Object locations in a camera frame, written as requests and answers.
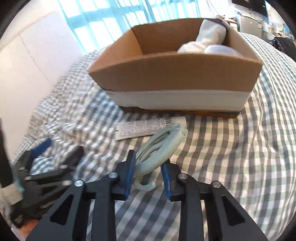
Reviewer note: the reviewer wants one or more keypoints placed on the white sock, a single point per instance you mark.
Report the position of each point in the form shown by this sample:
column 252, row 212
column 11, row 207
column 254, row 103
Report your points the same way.
column 210, row 33

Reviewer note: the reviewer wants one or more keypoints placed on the white cream tube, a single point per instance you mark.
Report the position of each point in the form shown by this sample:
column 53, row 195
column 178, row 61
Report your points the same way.
column 141, row 128

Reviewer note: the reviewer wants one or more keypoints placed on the silver mini fridge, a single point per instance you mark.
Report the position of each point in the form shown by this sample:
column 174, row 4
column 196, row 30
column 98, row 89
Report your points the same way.
column 250, row 26

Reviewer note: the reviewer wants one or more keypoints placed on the person's left hand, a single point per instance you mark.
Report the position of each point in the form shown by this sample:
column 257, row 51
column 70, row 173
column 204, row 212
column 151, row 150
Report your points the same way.
column 26, row 229

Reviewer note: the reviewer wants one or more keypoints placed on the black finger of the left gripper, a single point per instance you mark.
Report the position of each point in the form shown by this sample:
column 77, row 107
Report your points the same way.
column 73, row 158
column 38, row 150

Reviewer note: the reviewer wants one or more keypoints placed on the brown cardboard box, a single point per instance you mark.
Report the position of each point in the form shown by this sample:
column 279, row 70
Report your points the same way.
column 142, row 71

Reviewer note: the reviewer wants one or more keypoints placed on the black wall television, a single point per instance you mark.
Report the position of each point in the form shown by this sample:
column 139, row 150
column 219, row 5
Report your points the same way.
column 258, row 6

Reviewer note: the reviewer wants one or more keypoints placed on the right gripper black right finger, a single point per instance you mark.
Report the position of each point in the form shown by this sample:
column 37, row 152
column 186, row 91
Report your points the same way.
column 226, row 218

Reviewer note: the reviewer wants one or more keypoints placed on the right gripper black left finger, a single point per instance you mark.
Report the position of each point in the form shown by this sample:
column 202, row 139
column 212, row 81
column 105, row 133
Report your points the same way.
column 67, row 219

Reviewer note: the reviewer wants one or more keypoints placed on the checkered bed sheet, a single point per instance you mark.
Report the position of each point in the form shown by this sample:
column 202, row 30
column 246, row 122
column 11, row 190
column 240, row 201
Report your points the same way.
column 253, row 155

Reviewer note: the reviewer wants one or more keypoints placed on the pale green folding hanger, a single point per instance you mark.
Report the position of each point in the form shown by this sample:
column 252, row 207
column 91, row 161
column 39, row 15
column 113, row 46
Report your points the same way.
column 152, row 154

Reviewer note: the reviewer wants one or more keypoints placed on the black backpack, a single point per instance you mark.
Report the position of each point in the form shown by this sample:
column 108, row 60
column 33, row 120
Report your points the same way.
column 285, row 45

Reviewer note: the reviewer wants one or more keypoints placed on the teal window curtain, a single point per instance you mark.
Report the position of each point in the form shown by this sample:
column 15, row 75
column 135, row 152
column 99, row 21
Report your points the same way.
column 97, row 24

